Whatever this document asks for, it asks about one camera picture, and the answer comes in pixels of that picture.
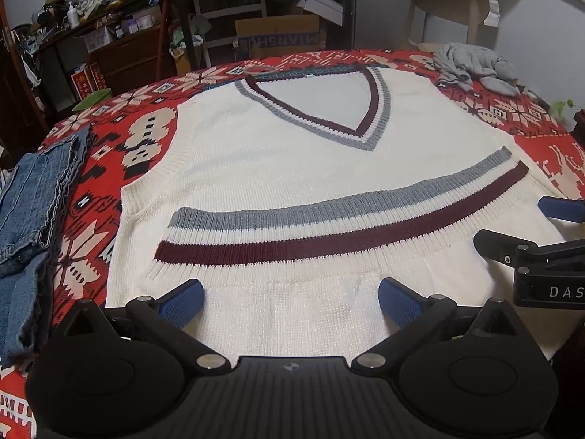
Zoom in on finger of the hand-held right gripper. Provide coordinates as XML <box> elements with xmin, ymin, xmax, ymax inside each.
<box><xmin>473</xmin><ymin>229</ymin><xmax>585</xmax><ymax>268</ymax></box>
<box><xmin>538</xmin><ymin>196</ymin><xmax>585</xmax><ymax>224</ymax></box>

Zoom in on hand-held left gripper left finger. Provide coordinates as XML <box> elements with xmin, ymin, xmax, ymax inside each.
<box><xmin>59</xmin><ymin>279</ymin><xmax>232</xmax><ymax>375</ymax></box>

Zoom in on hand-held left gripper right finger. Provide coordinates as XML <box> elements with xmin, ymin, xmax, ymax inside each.
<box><xmin>353</xmin><ymin>277</ymin><xmax>526</xmax><ymax>375</ymax></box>

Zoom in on cream knit vest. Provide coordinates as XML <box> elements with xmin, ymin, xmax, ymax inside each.
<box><xmin>105</xmin><ymin>66</ymin><xmax>570</xmax><ymax>362</ymax></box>

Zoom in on wooden nightstand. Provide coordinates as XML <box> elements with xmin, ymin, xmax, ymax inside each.
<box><xmin>571</xmin><ymin>107</ymin><xmax>585</xmax><ymax>147</ymax></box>

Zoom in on green plant sprig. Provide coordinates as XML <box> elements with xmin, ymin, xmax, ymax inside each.
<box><xmin>548</xmin><ymin>98</ymin><xmax>581</xmax><ymax>120</ymax></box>

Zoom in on red patterned blanket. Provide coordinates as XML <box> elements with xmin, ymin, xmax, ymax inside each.
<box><xmin>0</xmin><ymin>49</ymin><xmax>585</xmax><ymax>439</ymax></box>

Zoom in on grey sweater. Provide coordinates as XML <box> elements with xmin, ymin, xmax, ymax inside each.
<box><xmin>433</xmin><ymin>42</ymin><xmax>519</xmax><ymax>97</ymax></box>

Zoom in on blue jeans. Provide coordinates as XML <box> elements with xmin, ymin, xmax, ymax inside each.
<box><xmin>0</xmin><ymin>125</ymin><xmax>97</xmax><ymax>369</ymax></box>

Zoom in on green waste bin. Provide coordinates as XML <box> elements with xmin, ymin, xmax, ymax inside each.
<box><xmin>73</xmin><ymin>89</ymin><xmax>113</xmax><ymax>111</ymax></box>

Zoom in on red upright box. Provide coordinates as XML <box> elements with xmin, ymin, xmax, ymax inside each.
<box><xmin>71</xmin><ymin>61</ymin><xmax>108</xmax><ymax>101</ymax></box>

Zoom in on wooden drawer cabinet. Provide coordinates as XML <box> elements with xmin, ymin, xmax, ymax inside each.
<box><xmin>89</xmin><ymin>32</ymin><xmax>177</xmax><ymax>94</ymax></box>

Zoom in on green cutting mat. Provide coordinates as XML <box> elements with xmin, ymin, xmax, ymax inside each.
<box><xmin>203</xmin><ymin>66</ymin><xmax>366</xmax><ymax>91</ymax></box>

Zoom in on grey refrigerator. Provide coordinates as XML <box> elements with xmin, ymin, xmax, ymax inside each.
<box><xmin>354</xmin><ymin>0</ymin><xmax>412</xmax><ymax>51</ymax></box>

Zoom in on black desk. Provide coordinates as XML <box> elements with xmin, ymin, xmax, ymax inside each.
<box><xmin>169</xmin><ymin>0</ymin><xmax>357</xmax><ymax>71</ymax></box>

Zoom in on printed cardboard box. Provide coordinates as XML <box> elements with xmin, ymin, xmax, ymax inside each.
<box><xmin>234</xmin><ymin>15</ymin><xmax>327</xmax><ymax>60</ymax></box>

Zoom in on white flat box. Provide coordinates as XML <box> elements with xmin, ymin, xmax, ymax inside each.
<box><xmin>297</xmin><ymin>0</ymin><xmax>343</xmax><ymax>26</ymax></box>

